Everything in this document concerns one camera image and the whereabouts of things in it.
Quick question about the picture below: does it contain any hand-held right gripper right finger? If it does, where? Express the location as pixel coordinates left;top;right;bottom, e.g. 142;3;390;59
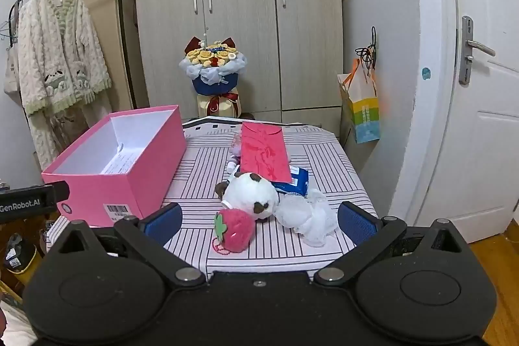
314;202;473;288

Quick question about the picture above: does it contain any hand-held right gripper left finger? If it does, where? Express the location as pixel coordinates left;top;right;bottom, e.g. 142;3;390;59
44;203;207;288

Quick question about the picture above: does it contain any white mesh bath pouf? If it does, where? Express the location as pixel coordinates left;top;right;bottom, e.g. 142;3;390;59
273;189;339;247

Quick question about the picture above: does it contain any pink cardboard box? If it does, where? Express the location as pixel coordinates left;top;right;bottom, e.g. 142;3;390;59
42;105;187;228

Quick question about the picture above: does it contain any blue tissue packet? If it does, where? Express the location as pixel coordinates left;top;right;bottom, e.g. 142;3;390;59
271;164;309;196

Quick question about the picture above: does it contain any pink strawberry plush toy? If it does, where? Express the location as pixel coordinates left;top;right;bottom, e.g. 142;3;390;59
211;208;256;254

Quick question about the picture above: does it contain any white brown-spotted plush toy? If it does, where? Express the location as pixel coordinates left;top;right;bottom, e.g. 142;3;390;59
215;173;280;223

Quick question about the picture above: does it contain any red envelope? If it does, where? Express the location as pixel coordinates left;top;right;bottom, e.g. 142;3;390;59
240;122;293;183

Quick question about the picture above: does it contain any yellow black container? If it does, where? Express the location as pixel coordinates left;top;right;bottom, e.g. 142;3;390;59
2;233;41;274

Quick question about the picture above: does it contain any striped white tablecloth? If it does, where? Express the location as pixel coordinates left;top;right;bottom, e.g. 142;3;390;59
44;118;380;282

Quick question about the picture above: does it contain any printed white paper sheet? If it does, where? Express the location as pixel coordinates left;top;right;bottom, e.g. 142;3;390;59
99;143;140;174

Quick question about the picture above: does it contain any colourful paper gift bag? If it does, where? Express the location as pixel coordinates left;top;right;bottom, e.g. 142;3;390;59
337;58;382;145

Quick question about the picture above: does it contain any white tote bag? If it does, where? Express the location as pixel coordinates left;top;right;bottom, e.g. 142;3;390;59
3;42;21;105

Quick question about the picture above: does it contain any white door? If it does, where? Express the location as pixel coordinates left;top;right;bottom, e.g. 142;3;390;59
389;0;519;245

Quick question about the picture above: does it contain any cream fleece robe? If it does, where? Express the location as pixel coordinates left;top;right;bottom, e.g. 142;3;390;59
17;0;113;170

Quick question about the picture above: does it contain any yellow flower bouquet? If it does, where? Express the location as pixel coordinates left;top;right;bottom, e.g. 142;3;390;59
178;34;248;119

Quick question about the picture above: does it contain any beige wooden cabinet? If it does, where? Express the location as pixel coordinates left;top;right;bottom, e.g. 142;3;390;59
41;0;136;112

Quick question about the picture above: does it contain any black cable bundle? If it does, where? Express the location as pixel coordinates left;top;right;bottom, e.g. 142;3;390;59
356;27;378;70

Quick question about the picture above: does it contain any wire clothes hanger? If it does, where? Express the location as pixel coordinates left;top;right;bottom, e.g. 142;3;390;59
0;19;19;42

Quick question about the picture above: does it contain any silver door handle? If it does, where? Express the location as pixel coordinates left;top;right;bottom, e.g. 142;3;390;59
458;16;496;86

